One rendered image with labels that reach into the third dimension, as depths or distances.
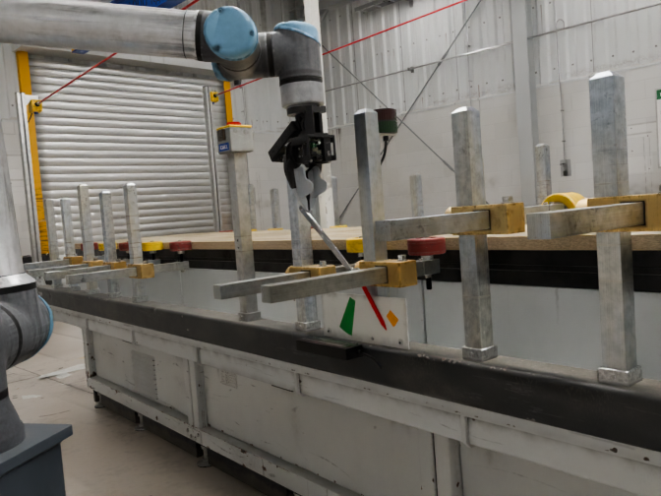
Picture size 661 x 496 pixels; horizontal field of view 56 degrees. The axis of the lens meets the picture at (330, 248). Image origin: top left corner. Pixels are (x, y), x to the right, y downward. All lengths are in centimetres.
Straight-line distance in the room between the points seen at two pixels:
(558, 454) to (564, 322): 27
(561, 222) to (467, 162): 38
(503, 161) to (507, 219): 825
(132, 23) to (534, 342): 97
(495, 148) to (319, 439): 771
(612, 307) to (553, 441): 26
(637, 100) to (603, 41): 88
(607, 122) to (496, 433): 56
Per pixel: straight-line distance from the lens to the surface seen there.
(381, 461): 179
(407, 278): 123
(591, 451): 110
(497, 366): 110
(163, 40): 121
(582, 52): 894
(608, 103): 97
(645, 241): 119
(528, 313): 132
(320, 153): 129
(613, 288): 98
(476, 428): 121
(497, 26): 960
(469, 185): 110
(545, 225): 74
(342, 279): 116
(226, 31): 118
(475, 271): 110
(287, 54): 131
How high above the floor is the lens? 98
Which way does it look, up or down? 4 degrees down
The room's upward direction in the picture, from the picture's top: 4 degrees counter-clockwise
